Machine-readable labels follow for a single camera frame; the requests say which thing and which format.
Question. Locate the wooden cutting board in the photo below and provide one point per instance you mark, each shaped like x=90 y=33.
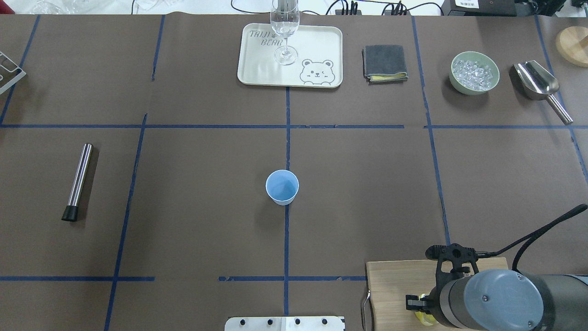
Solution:
x=388 y=283

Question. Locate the light blue plastic cup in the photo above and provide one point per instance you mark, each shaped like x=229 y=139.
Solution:
x=282 y=186

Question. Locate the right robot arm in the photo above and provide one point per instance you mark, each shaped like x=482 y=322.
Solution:
x=505 y=300

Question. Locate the black power strip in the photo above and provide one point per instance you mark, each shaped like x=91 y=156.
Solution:
x=349 y=8

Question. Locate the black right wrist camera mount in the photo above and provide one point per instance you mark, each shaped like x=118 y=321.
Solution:
x=463 y=260

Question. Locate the steel muddler black tip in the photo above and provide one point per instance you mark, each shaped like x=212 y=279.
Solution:
x=71 y=210

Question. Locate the wooden mug tree stand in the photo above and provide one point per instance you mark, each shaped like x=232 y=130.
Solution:
x=572 y=45

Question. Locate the cream bear serving tray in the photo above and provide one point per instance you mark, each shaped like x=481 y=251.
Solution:
x=314 y=57

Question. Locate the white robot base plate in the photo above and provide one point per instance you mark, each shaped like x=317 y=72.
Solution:
x=286 y=323

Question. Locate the folded grey cloth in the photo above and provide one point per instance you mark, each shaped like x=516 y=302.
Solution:
x=384 y=63

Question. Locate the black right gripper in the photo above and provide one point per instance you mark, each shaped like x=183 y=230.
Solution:
x=433 y=299

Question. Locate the metal ice scoop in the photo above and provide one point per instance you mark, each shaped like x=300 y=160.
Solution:
x=540 y=84

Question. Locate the green bowl of ice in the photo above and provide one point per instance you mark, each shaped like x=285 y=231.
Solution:
x=472 y=73

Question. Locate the yellow lemon slice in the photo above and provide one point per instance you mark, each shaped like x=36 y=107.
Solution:
x=425 y=319

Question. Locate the clear wine glass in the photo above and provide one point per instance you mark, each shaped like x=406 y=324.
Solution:
x=285 y=21

